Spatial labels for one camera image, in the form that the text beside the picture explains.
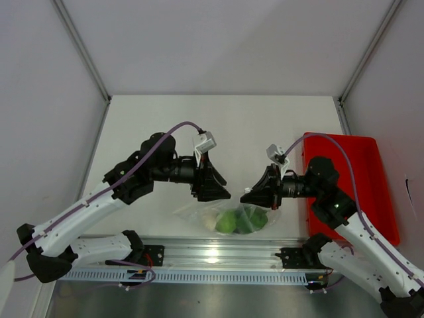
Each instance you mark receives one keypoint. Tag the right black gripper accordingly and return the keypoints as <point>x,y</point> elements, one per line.
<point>267,191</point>

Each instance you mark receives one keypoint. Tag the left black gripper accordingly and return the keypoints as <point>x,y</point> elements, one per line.
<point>207,183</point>

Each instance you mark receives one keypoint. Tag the green bell pepper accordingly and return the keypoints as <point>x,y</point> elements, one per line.
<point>250,220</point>

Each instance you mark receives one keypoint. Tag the clear dotted zip bag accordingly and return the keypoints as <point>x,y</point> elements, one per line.
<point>193,212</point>

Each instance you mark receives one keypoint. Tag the white egg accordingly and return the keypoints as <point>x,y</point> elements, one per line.
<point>209,222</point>

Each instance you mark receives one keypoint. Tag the bumpy green toy vegetable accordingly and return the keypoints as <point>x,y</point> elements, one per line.
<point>227,223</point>

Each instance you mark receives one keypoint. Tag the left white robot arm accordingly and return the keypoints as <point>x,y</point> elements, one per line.
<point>127,182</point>

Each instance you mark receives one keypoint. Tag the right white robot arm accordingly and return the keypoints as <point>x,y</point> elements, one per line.
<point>392,280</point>

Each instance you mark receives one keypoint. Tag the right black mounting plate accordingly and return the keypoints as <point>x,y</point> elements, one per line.
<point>298,258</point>

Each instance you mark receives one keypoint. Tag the black mounting plate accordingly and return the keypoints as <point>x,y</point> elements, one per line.
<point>298,258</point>
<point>151,255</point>

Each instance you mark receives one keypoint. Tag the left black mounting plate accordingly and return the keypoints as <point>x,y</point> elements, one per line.
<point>151,255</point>

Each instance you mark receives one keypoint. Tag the red plastic tray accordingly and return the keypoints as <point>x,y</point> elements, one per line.
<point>371,183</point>

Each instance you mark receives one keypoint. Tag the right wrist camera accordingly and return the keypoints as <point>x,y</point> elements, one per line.
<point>277,155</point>

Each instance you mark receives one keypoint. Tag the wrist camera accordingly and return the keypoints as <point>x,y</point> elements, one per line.
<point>203,143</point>
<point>277,155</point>

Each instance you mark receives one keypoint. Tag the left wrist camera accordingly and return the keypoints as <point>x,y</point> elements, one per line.
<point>203,143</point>

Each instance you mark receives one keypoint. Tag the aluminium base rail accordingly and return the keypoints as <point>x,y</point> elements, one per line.
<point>212,254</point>

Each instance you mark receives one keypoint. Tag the right aluminium frame post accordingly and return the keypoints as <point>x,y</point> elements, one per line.
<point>375,41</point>

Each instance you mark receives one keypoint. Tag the aluminium frame post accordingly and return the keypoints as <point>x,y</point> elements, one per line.
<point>375,41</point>
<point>80,47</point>

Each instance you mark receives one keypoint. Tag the white slotted cable duct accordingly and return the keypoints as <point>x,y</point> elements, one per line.
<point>186,276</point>

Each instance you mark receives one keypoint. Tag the left aluminium frame post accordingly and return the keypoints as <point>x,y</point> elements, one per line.
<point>80,47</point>

